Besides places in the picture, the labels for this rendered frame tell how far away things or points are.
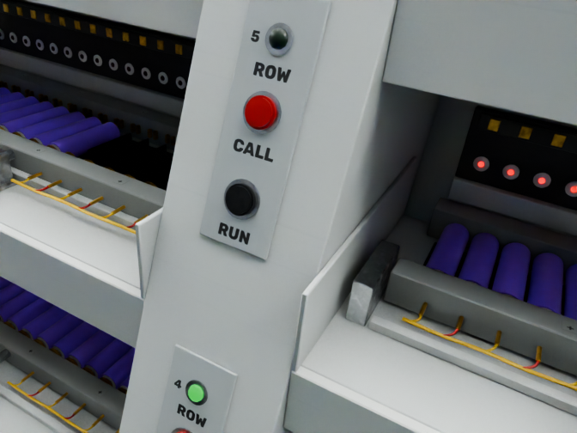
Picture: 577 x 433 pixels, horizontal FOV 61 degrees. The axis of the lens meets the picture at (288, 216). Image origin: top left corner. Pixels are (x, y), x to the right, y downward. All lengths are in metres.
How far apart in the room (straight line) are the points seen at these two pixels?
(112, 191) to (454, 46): 0.24
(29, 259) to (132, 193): 0.08
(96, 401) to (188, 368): 0.17
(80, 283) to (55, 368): 0.16
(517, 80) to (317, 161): 0.09
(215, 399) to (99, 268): 0.11
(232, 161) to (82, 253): 0.13
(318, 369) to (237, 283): 0.06
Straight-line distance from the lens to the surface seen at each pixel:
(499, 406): 0.27
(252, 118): 0.23
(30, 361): 0.49
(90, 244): 0.34
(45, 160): 0.40
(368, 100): 0.22
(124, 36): 0.50
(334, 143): 0.22
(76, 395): 0.47
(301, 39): 0.23
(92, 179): 0.37
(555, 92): 0.23
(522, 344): 0.30
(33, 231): 0.36
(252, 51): 0.24
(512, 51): 0.22
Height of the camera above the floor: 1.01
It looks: 13 degrees down
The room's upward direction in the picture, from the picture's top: 15 degrees clockwise
